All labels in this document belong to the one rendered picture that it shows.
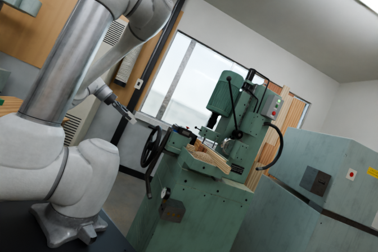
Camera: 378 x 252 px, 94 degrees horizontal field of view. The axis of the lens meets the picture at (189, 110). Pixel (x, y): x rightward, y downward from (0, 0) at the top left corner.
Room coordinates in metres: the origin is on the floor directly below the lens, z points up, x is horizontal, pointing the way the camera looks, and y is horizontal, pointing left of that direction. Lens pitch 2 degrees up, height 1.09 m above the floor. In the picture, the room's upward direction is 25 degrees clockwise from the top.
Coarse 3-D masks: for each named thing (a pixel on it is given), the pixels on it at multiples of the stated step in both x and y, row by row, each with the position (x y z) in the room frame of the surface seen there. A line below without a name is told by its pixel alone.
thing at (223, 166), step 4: (208, 152) 1.14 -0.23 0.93; (212, 156) 1.09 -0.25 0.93; (216, 156) 1.06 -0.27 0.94; (216, 160) 1.03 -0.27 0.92; (220, 160) 1.00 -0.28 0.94; (216, 164) 1.02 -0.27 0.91; (220, 164) 0.98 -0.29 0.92; (224, 164) 0.95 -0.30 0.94; (220, 168) 0.97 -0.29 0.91; (224, 168) 0.94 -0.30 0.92; (228, 168) 0.92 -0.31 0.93; (224, 172) 0.93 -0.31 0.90; (228, 172) 0.92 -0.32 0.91
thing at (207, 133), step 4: (200, 128) 1.30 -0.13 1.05; (204, 128) 1.24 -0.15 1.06; (200, 132) 1.27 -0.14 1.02; (204, 132) 1.24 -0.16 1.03; (208, 132) 1.25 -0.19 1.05; (212, 132) 1.26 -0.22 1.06; (216, 132) 1.27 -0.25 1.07; (204, 136) 1.24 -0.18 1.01; (208, 136) 1.25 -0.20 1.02; (212, 136) 1.26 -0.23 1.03; (212, 140) 1.27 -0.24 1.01
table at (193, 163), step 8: (176, 152) 1.14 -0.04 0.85; (184, 152) 1.09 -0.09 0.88; (192, 152) 1.08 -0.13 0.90; (184, 160) 1.04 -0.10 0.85; (192, 160) 0.96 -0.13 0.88; (200, 160) 0.96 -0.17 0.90; (192, 168) 0.95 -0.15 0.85; (200, 168) 0.97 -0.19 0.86; (208, 168) 0.98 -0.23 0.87; (216, 168) 1.00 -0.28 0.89; (216, 176) 1.00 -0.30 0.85
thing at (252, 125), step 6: (252, 114) 1.19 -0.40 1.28; (258, 114) 1.17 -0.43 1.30; (246, 120) 1.22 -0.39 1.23; (252, 120) 1.17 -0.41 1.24; (258, 120) 1.17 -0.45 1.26; (246, 126) 1.19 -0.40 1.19; (252, 126) 1.17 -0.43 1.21; (258, 126) 1.18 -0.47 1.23; (246, 132) 1.17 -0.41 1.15; (252, 132) 1.17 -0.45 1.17; (258, 132) 1.19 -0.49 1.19
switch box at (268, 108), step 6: (270, 96) 1.25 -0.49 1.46; (276, 96) 1.22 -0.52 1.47; (270, 102) 1.23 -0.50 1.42; (282, 102) 1.24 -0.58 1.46; (264, 108) 1.25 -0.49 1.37; (270, 108) 1.22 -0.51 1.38; (276, 108) 1.23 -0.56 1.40; (264, 114) 1.23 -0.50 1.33; (270, 114) 1.22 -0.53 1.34; (276, 114) 1.24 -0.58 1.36
